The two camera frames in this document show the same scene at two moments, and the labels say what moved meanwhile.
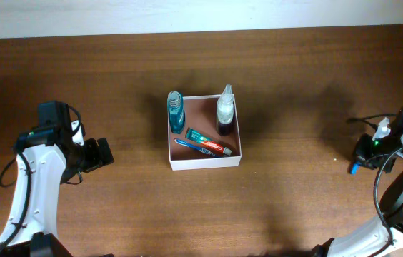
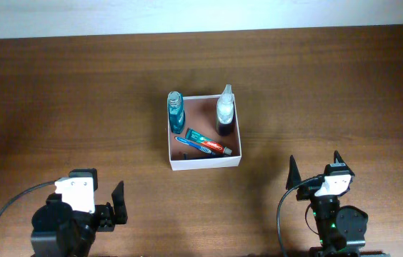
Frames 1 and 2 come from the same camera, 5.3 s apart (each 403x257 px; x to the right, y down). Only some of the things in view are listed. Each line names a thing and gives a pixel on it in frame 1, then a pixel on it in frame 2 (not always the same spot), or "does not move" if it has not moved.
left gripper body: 89,157 → 104,218
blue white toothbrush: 195,146 does not move
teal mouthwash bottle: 176,111 does not move
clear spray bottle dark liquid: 225,112 does not move
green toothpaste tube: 201,138 does not move
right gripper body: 373,153 → 308,190
